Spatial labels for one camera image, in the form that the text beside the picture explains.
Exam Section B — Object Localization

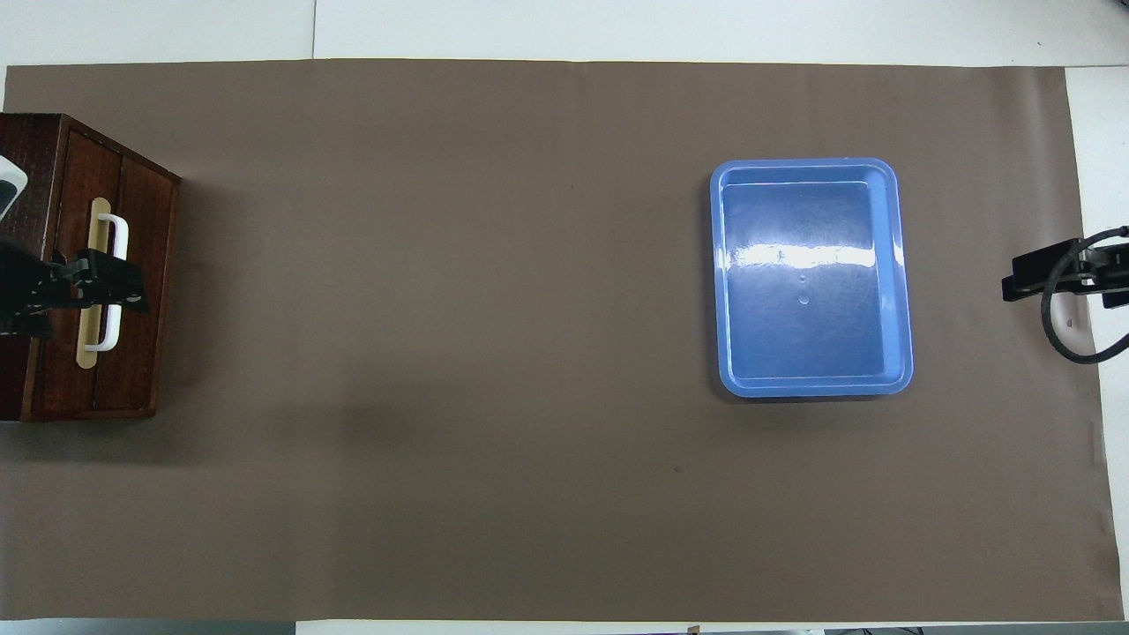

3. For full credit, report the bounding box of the white drawer handle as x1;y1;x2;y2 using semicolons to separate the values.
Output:
84;214;130;352

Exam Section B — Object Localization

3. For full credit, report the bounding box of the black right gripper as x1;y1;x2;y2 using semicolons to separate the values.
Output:
1001;238;1129;310

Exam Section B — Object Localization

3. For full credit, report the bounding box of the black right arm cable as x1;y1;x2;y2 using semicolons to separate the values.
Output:
1041;228;1129;364

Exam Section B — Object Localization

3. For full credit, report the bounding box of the blue plastic tray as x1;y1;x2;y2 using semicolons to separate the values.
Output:
709;158;915;400

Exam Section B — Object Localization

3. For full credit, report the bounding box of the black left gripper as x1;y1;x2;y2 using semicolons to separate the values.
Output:
0;240;151;340

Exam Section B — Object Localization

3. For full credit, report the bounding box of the brown table mat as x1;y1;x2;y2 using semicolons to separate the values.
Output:
0;58;1123;623

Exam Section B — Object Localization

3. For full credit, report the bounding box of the wooden drawer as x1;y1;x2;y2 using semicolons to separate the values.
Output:
31;123;124;415

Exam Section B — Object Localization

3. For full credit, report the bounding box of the dark wooden cabinet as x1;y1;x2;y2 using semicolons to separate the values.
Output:
0;113;182;422

